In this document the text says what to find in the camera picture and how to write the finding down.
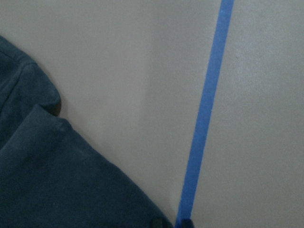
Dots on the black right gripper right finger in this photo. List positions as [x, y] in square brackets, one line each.
[187, 223]

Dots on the black graphic t-shirt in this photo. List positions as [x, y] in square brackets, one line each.
[50, 177]

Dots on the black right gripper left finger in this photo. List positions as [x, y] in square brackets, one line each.
[157, 223]

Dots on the long blue tape strip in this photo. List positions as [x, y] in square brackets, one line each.
[200, 134]

